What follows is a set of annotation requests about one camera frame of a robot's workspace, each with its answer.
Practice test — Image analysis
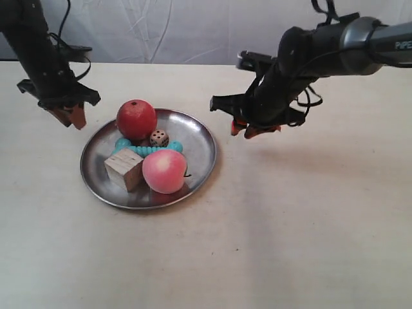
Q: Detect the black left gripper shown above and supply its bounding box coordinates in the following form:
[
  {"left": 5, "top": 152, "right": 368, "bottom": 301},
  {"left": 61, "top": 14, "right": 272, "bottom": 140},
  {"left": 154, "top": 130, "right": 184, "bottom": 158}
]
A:
[{"left": 17, "top": 61, "right": 100, "bottom": 130}]

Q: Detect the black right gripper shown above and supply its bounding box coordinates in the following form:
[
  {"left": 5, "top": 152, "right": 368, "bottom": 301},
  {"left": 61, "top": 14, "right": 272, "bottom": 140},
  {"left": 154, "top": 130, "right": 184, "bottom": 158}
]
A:
[{"left": 210, "top": 61, "right": 306, "bottom": 139}]

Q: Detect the round silver metal plate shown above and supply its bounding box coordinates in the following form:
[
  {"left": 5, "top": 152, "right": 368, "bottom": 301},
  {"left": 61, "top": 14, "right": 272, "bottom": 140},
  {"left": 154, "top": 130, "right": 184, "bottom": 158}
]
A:
[{"left": 80, "top": 109, "right": 218, "bottom": 210}]

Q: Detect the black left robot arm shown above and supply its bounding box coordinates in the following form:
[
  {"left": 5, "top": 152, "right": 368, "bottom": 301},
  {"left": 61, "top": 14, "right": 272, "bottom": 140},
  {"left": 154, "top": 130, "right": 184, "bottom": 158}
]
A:
[{"left": 1, "top": 1, "right": 100, "bottom": 129}]

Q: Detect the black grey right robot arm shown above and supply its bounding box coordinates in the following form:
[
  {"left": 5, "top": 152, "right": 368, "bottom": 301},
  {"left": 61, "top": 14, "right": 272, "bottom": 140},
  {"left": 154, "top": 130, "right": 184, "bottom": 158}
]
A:
[{"left": 210, "top": 15, "right": 411, "bottom": 139}]

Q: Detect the turquoise bone toy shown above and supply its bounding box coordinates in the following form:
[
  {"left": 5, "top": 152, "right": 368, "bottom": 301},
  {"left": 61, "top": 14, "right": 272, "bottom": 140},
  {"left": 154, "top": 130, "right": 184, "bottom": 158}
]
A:
[{"left": 112, "top": 138, "right": 183, "bottom": 158}]

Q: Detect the red apple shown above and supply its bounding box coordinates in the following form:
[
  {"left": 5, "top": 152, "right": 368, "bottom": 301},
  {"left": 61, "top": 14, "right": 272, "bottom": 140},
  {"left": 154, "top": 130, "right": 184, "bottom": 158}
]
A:
[{"left": 116, "top": 99, "right": 157, "bottom": 140}]

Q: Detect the wooden cube block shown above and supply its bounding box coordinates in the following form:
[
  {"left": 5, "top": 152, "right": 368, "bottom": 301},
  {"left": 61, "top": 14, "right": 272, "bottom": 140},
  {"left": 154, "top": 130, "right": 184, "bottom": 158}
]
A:
[{"left": 104, "top": 148, "right": 144, "bottom": 192}]

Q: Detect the wooden die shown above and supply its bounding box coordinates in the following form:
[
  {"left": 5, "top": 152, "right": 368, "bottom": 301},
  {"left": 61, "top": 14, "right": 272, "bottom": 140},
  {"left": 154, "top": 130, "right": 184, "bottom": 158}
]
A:
[{"left": 149, "top": 129, "right": 169, "bottom": 147}]

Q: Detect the pink peach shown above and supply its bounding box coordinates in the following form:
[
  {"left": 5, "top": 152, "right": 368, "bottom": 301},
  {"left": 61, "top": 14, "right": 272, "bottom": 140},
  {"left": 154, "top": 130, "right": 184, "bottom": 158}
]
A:
[{"left": 142, "top": 149, "right": 187, "bottom": 194}]

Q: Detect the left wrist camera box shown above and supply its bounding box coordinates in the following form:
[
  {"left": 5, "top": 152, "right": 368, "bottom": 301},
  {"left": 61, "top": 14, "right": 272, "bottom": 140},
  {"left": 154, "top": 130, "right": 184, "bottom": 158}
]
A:
[{"left": 57, "top": 45, "right": 93, "bottom": 62}]

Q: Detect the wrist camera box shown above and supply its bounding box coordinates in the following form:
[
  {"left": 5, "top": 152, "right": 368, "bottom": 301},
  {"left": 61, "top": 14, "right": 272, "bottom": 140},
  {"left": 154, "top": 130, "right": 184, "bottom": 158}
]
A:
[
  {"left": 236, "top": 50, "right": 277, "bottom": 71},
  {"left": 57, "top": 45, "right": 93, "bottom": 62}
]

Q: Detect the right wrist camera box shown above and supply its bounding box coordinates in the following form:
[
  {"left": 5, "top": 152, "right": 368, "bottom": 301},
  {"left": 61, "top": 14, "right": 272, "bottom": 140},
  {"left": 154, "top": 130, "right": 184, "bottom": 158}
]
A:
[{"left": 236, "top": 50, "right": 277, "bottom": 71}]

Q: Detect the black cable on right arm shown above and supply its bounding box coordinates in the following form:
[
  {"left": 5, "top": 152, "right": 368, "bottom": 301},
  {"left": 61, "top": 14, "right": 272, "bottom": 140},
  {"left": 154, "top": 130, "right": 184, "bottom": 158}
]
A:
[{"left": 289, "top": 0, "right": 339, "bottom": 109}]

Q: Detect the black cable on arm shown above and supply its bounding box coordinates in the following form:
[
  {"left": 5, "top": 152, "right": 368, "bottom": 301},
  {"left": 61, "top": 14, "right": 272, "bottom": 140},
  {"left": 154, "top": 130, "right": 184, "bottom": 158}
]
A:
[
  {"left": 289, "top": 0, "right": 339, "bottom": 109},
  {"left": 46, "top": 0, "right": 93, "bottom": 83}
]

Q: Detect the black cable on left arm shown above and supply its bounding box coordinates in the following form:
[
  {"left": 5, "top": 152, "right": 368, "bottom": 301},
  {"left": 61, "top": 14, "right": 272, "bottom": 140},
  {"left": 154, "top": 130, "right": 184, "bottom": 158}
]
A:
[{"left": 46, "top": 0, "right": 93, "bottom": 83}]

